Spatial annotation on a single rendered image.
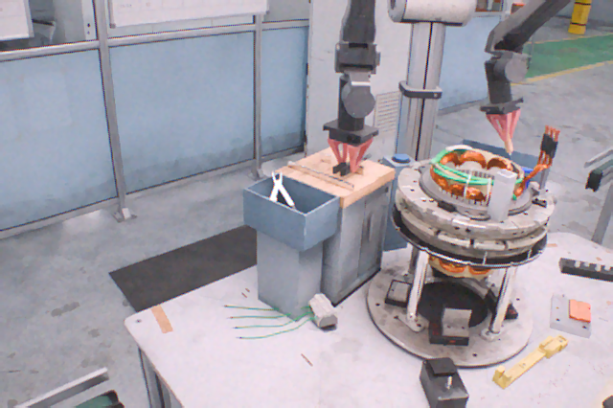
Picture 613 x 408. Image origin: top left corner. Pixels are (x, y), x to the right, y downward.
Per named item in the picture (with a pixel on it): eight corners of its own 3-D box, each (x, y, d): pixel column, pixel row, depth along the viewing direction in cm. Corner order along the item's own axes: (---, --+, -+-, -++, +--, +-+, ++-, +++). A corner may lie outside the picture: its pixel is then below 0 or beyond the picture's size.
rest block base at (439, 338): (427, 328, 106) (429, 320, 105) (464, 330, 105) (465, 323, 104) (429, 344, 101) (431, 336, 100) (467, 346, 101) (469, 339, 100)
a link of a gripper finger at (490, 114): (527, 136, 123) (522, 100, 121) (510, 144, 120) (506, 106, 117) (505, 135, 129) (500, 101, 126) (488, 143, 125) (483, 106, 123)
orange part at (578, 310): (590, 324, 108) (591, 321, 107) (568, 318, 110) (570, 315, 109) (589, 306, 114) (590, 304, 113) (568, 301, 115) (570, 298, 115)
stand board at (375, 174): (343, 209, 102) (344, 197, 101) (274, 180, 112) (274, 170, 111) (394, 178, 116) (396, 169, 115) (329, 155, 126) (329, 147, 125)
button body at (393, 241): (406, 247, 138) (420, 164, 126) (384, 252, 136) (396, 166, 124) (395, 235, 144) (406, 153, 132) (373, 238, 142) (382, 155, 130)
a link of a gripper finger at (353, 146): (353, 180, 104) (356, 138, 100) (326, 170, 108) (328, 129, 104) (371, 170, 109) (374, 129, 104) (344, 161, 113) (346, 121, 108)
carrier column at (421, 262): (411, 328, 106) (427, 246, 96) (402, 322, 107) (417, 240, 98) (419, 322, 107) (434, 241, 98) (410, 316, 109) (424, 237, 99)
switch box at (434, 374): (433, 417, 87) (439, 396, 85) (418, 376, 96) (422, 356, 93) (465, 413, 88) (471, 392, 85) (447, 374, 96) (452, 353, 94)
